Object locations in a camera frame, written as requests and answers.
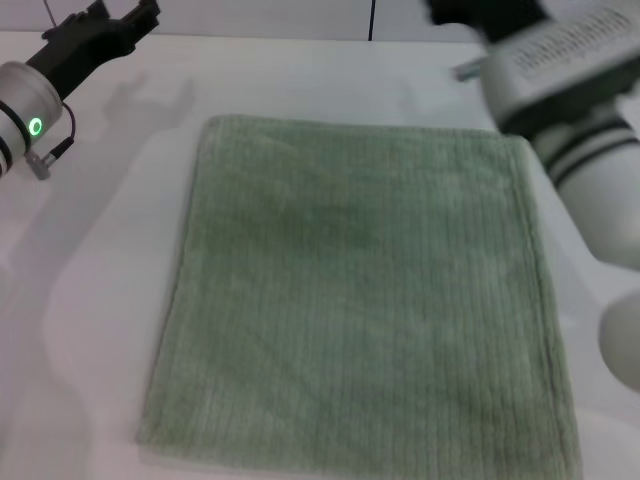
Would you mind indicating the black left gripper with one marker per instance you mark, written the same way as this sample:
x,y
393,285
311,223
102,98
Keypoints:
x,y
85,45

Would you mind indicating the green ribbed towel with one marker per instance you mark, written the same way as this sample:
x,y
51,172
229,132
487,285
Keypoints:
x,y
360,300

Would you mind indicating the black vertical wall strip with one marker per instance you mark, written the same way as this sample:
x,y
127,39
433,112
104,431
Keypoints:
x,y
372,20

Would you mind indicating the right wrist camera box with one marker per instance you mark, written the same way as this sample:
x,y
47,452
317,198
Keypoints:
x,y
550,65

